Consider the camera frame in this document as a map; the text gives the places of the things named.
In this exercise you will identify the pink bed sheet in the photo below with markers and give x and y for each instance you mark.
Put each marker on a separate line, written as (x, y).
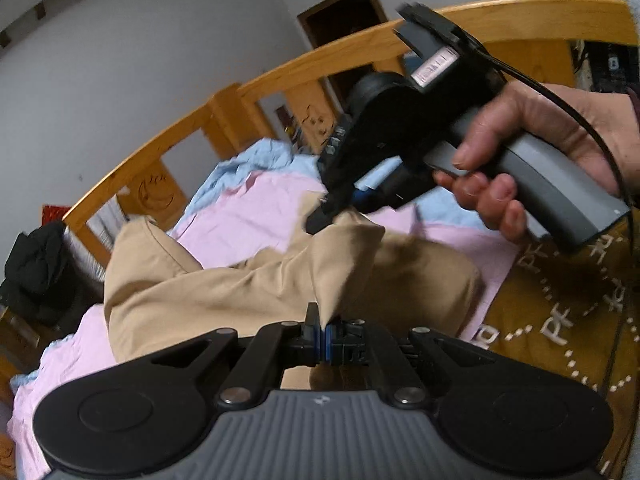
(259, 213)

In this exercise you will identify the wooden bed frame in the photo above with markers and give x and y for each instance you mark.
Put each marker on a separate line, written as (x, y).
(532, 35)

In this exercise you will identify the light blue blanket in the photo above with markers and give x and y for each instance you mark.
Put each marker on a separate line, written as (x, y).
(271, 155)

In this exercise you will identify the white grey garment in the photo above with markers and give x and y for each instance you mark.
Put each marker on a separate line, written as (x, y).
(97, 237)

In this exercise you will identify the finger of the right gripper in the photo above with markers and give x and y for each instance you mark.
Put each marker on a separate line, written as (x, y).
(330, 206)
(388, 185)

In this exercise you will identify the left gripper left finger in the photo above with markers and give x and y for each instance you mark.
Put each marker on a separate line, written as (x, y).
(144, 415)

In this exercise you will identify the dark doorway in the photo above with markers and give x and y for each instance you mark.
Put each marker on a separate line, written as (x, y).
(349, 29)

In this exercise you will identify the person's right hand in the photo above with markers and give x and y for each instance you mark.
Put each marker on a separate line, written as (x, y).
(614, 116)

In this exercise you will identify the black clothes pile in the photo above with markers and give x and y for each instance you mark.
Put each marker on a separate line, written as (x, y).
(39, 279)

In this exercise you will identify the brown patterned quilt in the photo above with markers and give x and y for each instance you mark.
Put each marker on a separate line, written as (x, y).
(577, 317)

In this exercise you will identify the tan hooded zip jacket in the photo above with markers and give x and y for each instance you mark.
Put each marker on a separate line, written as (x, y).
(156, 294)

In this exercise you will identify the red paper decoration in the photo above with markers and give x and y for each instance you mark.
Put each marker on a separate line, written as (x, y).
(52, 213)

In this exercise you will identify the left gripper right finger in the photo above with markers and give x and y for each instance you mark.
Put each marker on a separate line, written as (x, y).
(504, 415)

